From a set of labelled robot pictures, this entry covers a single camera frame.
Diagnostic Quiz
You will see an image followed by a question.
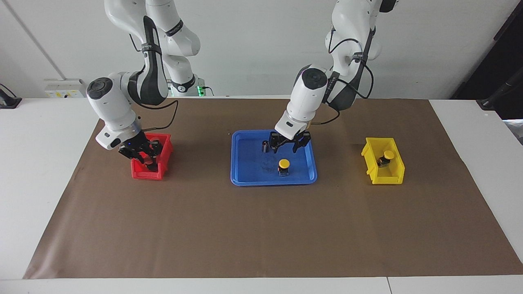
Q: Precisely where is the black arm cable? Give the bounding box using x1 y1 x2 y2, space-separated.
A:
310 27 374 125
129 33 179 132

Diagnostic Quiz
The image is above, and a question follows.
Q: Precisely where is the blue plastic tray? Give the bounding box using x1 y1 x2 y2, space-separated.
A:
230 129 318 187

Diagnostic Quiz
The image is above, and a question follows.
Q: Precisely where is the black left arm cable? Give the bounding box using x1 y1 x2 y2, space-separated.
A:
310 27 374 125

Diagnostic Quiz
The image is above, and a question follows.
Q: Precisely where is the yellow plastic bin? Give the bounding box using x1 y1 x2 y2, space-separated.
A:
361 137 405 185

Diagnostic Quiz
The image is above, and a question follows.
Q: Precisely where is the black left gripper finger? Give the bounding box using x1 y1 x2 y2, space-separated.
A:
291 133 312 154
268 133 285 154

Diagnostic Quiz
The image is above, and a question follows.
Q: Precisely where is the brown paper table mat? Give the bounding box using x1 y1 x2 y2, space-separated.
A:
22 97 523 280

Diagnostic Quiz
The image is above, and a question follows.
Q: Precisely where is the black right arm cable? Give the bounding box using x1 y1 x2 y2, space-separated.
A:
129 33 179 132

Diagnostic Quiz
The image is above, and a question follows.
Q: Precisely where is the white wall socket box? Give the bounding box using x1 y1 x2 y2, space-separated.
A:
44 79 88 98

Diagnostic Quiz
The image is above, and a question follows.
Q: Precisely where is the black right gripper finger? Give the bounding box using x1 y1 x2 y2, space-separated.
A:
143 140 162 160
130 152 159 171

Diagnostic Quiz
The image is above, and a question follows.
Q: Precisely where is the black clamp base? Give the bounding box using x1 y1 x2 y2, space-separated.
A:
0 84 22 109

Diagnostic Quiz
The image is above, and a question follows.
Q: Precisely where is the grey device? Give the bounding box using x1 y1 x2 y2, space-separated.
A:
503 118 523 145

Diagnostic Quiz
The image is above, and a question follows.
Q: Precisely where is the red plastic bin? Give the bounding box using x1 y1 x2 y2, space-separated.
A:
130 133 173 180

